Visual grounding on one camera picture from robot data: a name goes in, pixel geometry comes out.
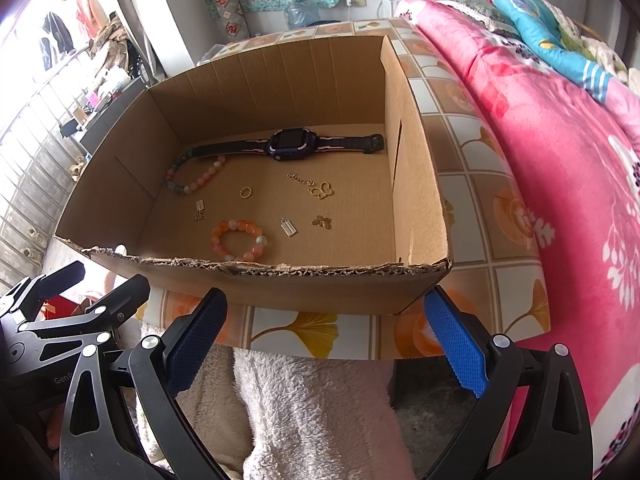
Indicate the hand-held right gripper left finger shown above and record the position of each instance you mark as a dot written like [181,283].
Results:
[197,345]

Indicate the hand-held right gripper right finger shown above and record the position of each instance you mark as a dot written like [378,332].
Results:
[457,345]

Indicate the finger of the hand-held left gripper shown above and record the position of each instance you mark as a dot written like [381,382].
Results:
[100,317]
[45,287]

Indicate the small silver charm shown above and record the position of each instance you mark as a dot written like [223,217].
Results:
[201,206]

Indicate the silver rectangular pendant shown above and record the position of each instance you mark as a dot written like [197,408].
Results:
[290,228]

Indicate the brown cardboard box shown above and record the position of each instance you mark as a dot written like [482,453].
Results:
[350,240]

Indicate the small gold butterfly pendant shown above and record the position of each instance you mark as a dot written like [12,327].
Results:
[322,221]

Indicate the large gold butterfly pendant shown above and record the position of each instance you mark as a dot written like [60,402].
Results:
[320,195]

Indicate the black purple smartwatch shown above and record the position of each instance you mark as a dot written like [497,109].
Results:
[292,142]

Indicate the red box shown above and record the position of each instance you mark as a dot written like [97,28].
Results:
[62,307]

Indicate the grey metal railing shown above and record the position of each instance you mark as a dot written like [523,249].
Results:
[30,175]

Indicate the ginkgo print tablecloth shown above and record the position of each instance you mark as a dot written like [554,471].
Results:
[480,200]

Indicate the pink floral blanket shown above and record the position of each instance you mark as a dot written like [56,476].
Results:
[550,160]

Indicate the pile of clothes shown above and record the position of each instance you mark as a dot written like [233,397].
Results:
[112,45]

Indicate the hanging dark jacket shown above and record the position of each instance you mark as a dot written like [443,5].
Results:
[55,35]

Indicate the hanging pink garment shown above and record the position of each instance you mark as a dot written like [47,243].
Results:
[85,7]

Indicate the white floral pillow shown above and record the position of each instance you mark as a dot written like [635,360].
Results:
[607,55]

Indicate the grey red patterned bolster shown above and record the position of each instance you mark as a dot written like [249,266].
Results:
[227,10]

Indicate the grey lace blanket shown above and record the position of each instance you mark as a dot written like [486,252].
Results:
[470,7]

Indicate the white water dispenser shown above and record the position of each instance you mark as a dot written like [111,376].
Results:
[390,7]

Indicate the empty clear water jug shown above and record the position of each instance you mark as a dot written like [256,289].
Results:
[302,14]

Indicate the white wall socket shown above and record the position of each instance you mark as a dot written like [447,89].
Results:
[355,2]

